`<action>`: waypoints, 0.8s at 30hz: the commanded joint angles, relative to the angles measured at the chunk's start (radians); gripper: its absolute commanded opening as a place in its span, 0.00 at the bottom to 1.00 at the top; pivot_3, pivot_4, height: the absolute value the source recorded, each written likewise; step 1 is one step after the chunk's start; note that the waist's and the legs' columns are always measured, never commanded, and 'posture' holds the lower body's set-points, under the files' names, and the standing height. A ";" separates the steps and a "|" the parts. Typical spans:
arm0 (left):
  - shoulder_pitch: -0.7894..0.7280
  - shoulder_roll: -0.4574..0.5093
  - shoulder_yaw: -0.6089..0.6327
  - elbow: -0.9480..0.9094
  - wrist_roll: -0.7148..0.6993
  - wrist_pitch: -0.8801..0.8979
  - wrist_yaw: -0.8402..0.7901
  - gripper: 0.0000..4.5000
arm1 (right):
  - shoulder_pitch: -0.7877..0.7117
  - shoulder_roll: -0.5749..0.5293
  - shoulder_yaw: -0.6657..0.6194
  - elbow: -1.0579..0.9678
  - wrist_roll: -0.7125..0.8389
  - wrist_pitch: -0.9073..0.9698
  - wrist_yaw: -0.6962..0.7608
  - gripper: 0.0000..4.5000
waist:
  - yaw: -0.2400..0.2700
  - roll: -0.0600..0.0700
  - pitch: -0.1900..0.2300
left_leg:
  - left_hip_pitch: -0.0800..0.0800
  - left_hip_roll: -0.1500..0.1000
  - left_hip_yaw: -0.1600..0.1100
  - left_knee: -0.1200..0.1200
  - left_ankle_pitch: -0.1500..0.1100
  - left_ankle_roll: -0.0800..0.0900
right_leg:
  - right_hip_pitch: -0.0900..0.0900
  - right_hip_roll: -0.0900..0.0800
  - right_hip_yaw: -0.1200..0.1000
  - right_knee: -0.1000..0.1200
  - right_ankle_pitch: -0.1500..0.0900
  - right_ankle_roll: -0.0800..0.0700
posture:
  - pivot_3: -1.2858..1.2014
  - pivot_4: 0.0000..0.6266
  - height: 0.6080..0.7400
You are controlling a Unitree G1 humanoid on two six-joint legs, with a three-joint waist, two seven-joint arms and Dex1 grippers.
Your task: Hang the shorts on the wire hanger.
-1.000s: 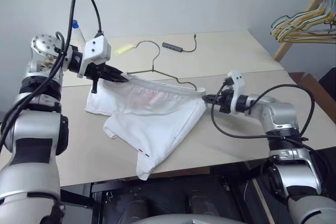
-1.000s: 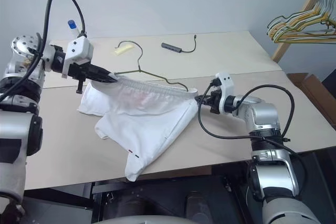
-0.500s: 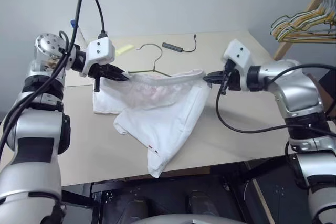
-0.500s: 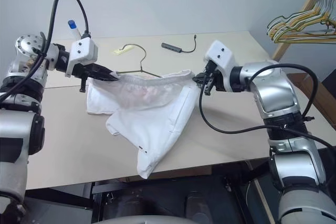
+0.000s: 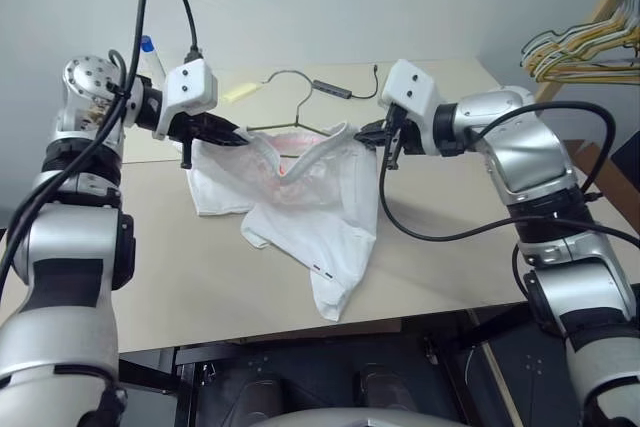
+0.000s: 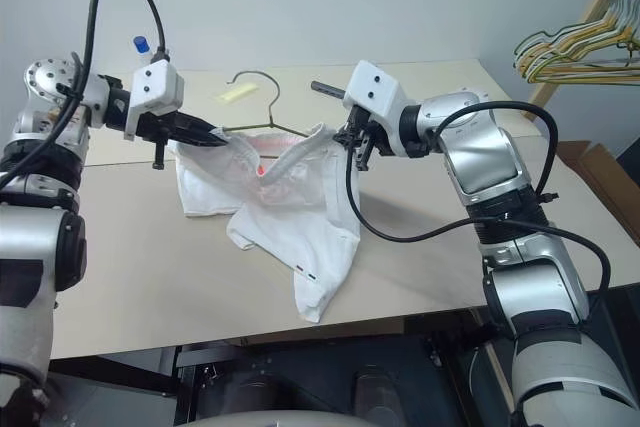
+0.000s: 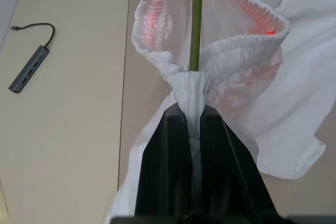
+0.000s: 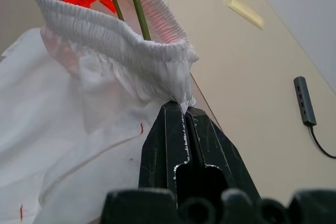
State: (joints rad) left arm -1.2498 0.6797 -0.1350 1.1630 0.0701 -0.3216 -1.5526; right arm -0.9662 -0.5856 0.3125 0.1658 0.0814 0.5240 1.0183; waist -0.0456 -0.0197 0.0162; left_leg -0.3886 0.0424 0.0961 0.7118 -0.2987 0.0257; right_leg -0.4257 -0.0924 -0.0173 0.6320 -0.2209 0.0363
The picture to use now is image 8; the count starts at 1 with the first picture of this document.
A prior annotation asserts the pale yellow tape strip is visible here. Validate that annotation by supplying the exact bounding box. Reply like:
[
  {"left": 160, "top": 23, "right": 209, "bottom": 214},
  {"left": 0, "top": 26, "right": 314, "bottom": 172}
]
[{"left": 223, "top": 0, "right": 265, "bottom": 30}]

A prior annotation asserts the thin brown wire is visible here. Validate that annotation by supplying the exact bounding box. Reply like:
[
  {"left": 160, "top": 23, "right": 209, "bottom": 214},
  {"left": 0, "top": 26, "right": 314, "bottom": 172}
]
[{"left": 189, "top": 72, "right": 224, "bottom": 133}]

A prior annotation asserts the black hub cable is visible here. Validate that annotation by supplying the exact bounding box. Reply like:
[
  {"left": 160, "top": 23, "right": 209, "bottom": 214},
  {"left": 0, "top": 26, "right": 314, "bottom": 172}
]
[{"left": 309, "top": 124, "right": 336, "bottom": 160}]

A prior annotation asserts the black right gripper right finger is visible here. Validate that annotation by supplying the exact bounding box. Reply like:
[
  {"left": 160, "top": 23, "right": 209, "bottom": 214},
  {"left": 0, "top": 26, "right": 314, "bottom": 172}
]
[{"left": 185, "top": 106, "right": 261, "bottom": 199}]

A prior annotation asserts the white elastic-waist garment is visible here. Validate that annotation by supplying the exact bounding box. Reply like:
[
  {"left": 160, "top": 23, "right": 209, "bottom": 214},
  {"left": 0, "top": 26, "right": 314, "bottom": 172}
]
[{"left": 0, "top": 0, "right": 200, "bottom": 224}]

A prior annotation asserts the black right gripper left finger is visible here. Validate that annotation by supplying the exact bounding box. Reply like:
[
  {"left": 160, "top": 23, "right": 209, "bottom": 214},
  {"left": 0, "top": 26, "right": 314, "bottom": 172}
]
[{"left": 138, "top": 101, "right": 191, "bottom": 204}]

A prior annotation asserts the grey USB hub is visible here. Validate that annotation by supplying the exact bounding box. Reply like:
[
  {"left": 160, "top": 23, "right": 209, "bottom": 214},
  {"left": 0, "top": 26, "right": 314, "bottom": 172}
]
[{"left": 293, "top": 76, "right": 318, "bottom": 127}]

